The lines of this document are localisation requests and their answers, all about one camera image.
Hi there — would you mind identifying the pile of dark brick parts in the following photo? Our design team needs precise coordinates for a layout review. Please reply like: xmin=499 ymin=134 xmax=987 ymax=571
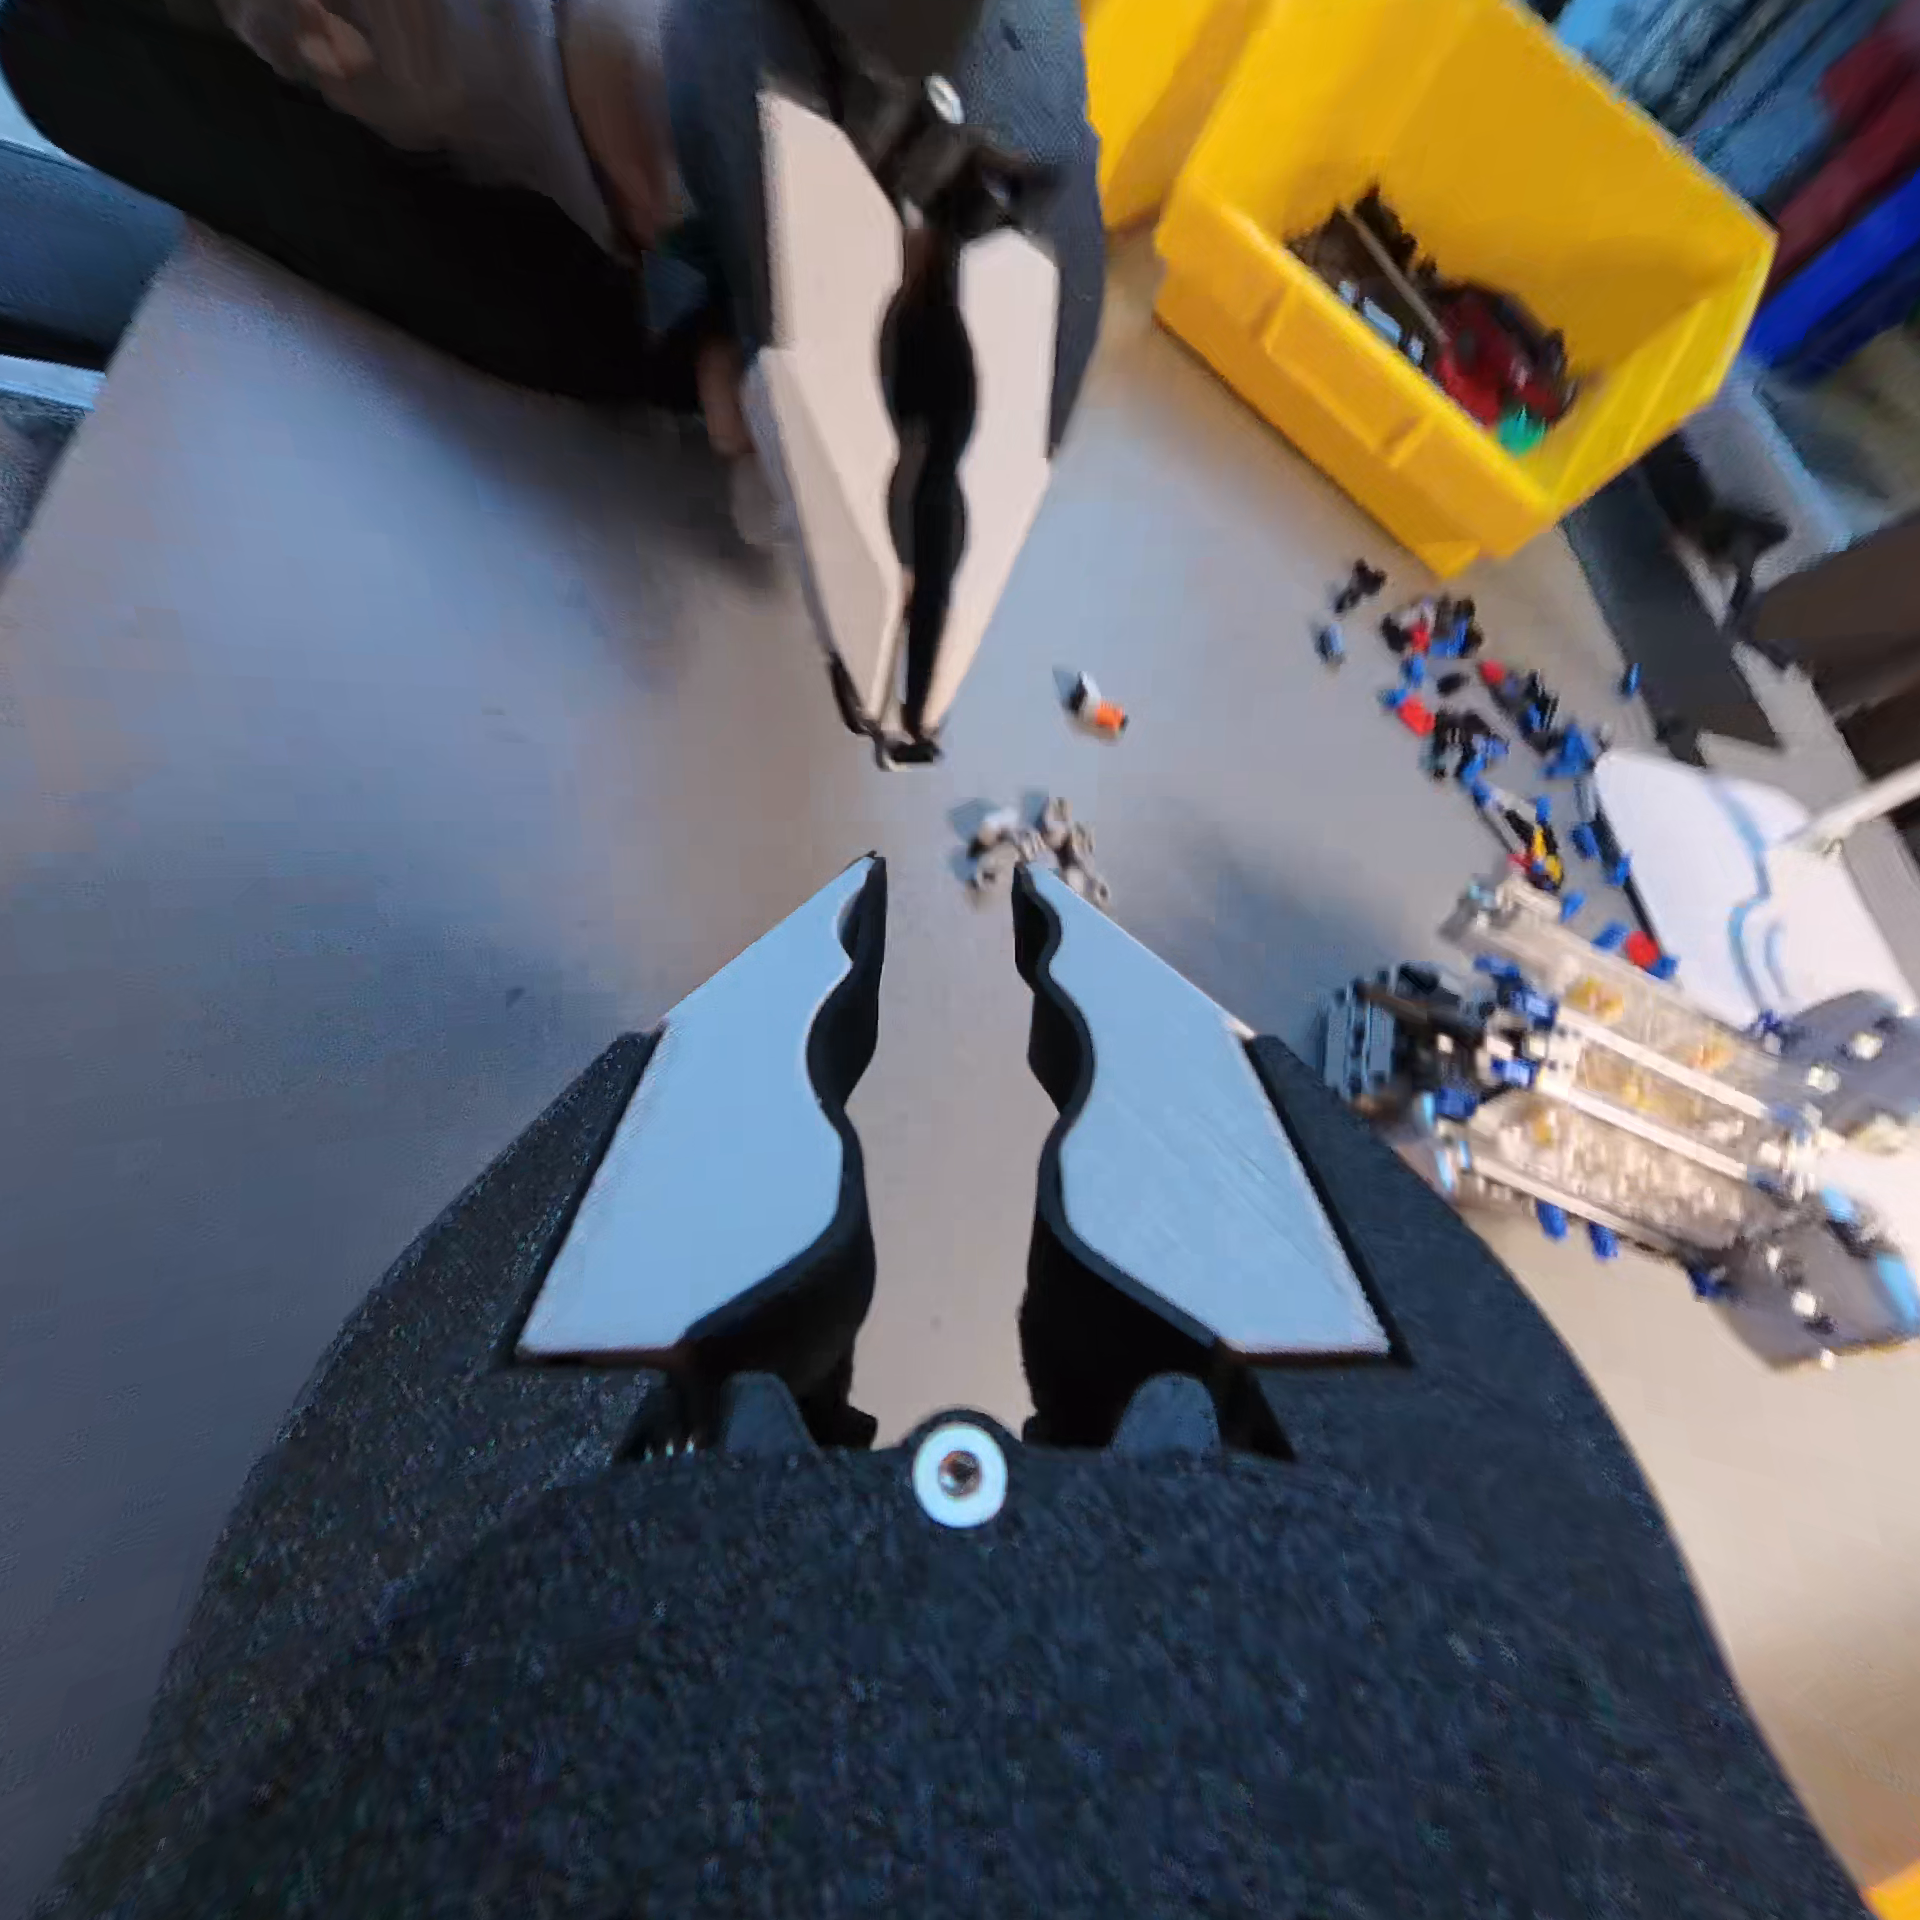
xmin=1286 ymin=185 xmax=1580 ymax=454

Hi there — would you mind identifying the scatter of small mixed parts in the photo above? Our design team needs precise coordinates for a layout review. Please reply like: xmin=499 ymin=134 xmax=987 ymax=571
xmin=1313 ymin=557 xmax=1681 ymax=976

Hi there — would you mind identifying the grey desk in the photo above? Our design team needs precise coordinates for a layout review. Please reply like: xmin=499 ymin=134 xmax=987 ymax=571
xmin=0 ymin=196 xmax=1920 ymax=1920

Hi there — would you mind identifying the pile of grey connectors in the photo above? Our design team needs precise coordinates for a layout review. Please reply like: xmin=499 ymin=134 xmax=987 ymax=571
xmin=949 ymin=793 xmax=1115 ymax=906

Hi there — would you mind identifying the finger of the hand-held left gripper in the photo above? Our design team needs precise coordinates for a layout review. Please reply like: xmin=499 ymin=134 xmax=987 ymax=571
xmin=902 ymin=224 xmax=1060 ymax=749
xmin=738 ymin=92 xmax=918 ymax=736

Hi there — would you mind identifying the blue plastic bin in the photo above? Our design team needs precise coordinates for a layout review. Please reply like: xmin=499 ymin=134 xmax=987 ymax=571
xmin=1749 ymin=157 xmax=1920 ymax=385

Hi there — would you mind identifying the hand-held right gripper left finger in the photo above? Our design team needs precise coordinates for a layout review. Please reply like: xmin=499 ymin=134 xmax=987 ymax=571
xmin=514 ymin=853 xmax=892 ymax=1368

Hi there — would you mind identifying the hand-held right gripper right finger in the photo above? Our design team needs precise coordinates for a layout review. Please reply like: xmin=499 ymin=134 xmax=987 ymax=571
xmin=1008 ymin=862 xmax=1393 ymax=1363

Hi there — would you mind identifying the brick engine model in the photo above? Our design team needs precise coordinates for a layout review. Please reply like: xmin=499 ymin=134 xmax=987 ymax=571
xmin=1316 ymin=876 xmax=1920 ymax=1374

